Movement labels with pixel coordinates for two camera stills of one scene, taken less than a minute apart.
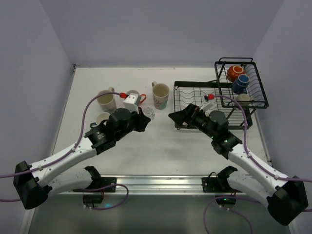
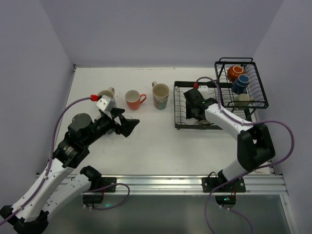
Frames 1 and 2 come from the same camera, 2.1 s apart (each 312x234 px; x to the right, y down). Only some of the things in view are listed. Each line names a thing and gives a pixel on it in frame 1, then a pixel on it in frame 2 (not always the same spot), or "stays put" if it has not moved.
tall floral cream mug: [160, 92] stays put
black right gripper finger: [179, 117] -> [189, 107]
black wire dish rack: [237, 90] stays put
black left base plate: [99, 182] stays put
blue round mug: [240, 86] stays put
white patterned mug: [132, 101] -> [104, 103]
